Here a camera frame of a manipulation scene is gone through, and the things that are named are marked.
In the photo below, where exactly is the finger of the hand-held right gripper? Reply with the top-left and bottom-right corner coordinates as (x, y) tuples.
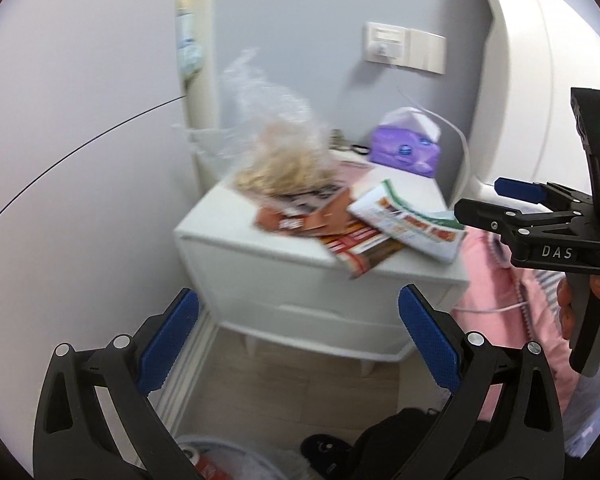
(453, 198), (533, 247)
(495, 177), (597, 213)

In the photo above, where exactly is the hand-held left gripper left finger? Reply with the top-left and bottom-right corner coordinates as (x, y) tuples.
(32, 287), (216, 480)

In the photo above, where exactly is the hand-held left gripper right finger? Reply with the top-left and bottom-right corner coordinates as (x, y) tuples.
(397, 284), (566, 480)

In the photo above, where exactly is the grey trash bin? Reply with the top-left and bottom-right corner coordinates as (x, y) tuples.
(174, 434), (312, 480)

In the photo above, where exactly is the person's right hand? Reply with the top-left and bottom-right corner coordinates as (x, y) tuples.
(556, 274), (600, 333)

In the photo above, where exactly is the white green snack packet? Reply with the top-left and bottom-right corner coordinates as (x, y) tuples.
(347, 179), (469, 264)

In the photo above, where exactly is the pink blanket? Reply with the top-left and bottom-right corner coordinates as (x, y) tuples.
(451, 227), (583, 423)

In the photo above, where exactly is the purple tissue pack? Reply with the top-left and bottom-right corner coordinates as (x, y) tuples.
(368, 107), (442, 179)

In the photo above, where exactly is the white bed headboard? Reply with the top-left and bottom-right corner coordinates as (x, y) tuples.
(449, 0), (600, 213)

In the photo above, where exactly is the red brown snack packet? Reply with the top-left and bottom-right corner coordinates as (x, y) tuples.
(320, 220), (407, 280)

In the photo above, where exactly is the white nightstand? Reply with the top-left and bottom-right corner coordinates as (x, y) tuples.
(174, 149), (469, 364)

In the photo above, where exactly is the red drink can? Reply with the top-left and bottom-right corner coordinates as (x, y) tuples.
(196, 451), (242, 480)

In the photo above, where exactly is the orange snack packet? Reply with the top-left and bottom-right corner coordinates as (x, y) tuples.
(254, 184), (357, 237)

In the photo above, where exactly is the clear bag of peanut shells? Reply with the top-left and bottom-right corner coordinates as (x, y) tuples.
(172, 48), (342, 197)

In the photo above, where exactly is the white charging cable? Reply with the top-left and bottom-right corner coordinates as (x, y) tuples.
(396, 85), (472, 207)

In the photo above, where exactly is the plain white wall plate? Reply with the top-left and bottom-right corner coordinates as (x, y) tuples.
(409, 30), (447, 75)

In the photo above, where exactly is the thin black cable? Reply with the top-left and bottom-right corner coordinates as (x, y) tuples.
(0, 94), (189, 239)

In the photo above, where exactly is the white wall pipe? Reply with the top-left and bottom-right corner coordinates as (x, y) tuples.
(174, 0), (224, 191)

